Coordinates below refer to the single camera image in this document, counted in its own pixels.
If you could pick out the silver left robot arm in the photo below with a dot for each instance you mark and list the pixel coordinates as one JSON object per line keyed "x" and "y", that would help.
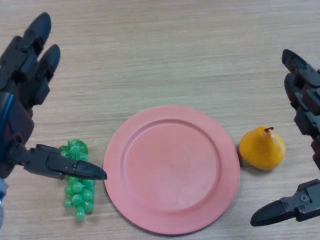
{"x": 1, "y": 197}

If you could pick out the pink round plate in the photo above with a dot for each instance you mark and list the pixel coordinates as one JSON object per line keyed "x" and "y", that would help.
{"x": 172, "y": 170}

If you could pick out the yellow pear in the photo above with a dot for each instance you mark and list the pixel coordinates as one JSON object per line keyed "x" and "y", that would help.
{"x": 262, "y": 148}

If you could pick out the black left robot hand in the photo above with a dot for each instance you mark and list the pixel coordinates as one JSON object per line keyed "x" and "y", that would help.
{"x": 17, "y": 75}

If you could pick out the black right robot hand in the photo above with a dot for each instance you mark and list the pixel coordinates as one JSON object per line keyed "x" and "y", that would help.
{"x": 306, "y": 82}

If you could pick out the green grape bunch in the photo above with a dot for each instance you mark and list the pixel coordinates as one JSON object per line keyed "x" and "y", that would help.
{"x": 80, "y": 192}

